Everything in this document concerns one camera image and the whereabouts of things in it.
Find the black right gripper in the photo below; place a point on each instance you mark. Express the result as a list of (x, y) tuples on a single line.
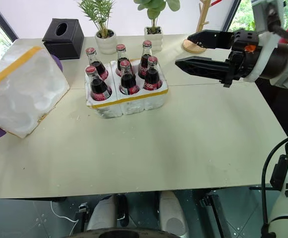
[(245, 55)]

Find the glass cola bottle red cap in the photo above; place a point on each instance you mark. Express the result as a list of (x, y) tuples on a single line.
[(152, 77), (142, 70), (97, 86), (120, 55), (128, 79), (92, 58)]

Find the white foam crate yellow tape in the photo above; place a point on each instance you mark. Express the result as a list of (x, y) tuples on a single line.
[(138, 102)]

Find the black leather tissue box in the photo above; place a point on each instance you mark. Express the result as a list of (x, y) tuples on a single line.
[(64, 42)]

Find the white foam box yellow tape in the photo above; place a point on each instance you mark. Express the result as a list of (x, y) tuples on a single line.
[(22, 91)]

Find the wooden tree stand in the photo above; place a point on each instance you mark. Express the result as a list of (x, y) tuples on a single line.
[(203, 19)]

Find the round-leaf plant in white pot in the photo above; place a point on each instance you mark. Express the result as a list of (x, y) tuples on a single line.
[(154, 37)]

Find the palm plant in white pot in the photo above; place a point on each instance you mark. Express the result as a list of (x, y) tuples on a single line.
[(105, 39)]

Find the black table leg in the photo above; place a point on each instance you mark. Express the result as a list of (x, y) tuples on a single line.
[(83, 213), (214, 210)]

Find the white robot leg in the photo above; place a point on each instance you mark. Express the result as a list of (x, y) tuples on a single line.
[(101, 213), (172, 213)]

